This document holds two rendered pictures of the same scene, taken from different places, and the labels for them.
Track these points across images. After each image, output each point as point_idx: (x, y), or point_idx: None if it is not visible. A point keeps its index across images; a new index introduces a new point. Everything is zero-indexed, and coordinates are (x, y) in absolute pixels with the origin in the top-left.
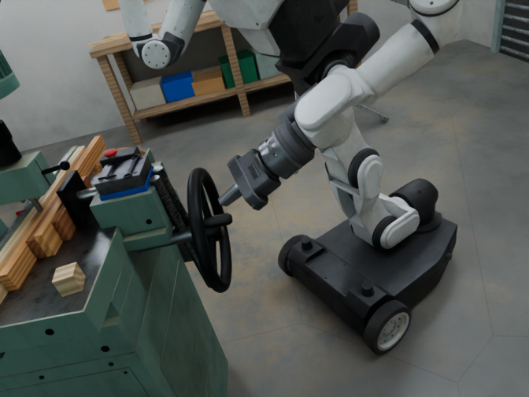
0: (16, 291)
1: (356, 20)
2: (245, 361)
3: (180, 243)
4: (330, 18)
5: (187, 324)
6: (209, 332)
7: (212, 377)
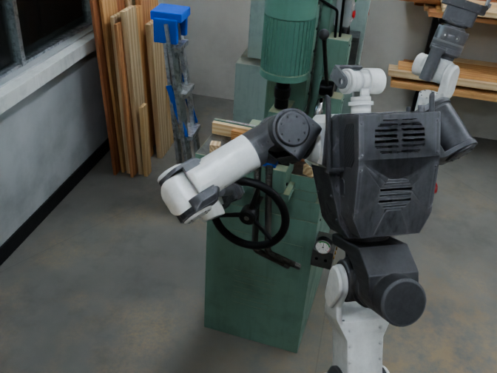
0: (229, 139)
1: (388, 277)
2: (290, 364)
3: (313, 245)
4: (335, 220)
5: (265, 263)
6: (289, 306)
7: (258, 309)
